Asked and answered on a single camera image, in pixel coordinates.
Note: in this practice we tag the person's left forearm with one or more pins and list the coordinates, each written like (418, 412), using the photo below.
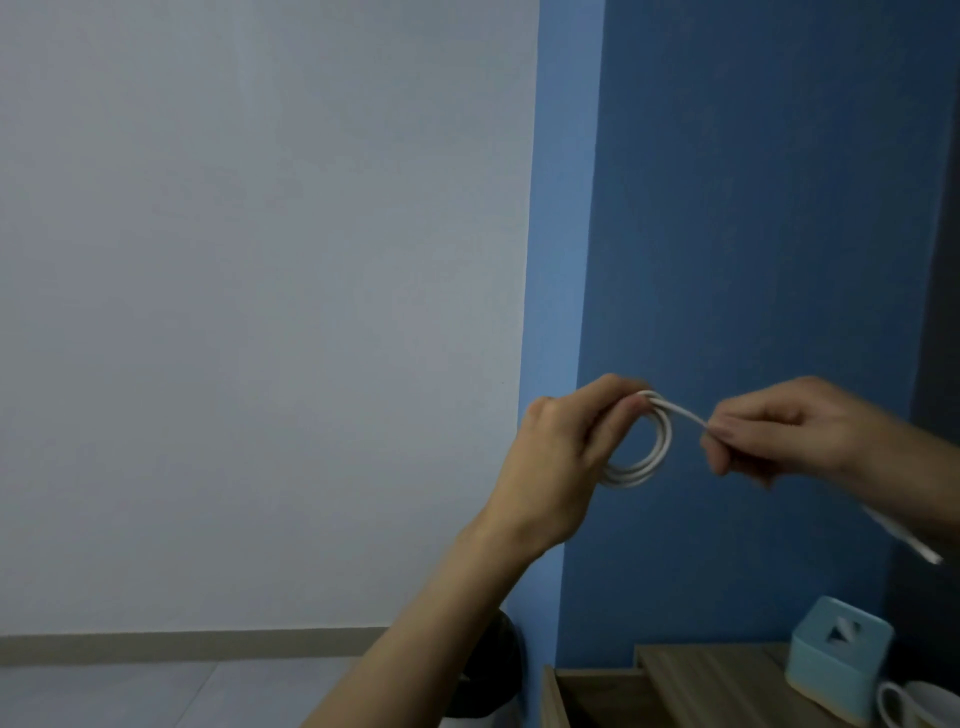
(427, 645)

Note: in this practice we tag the wooden drawer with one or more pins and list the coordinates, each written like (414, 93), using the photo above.
(600, 701)

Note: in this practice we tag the teal tissue box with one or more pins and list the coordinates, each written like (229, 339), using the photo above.
(836, 660)

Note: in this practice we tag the white mug yellow label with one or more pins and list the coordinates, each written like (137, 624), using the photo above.
(919, 705)

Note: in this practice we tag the black trash bin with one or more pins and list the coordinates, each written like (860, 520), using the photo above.
(487, 667)

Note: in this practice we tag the person's right hand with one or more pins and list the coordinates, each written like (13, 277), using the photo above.
(795, 435)

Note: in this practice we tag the person's left hand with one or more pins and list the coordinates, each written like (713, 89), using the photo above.
(555, 480)

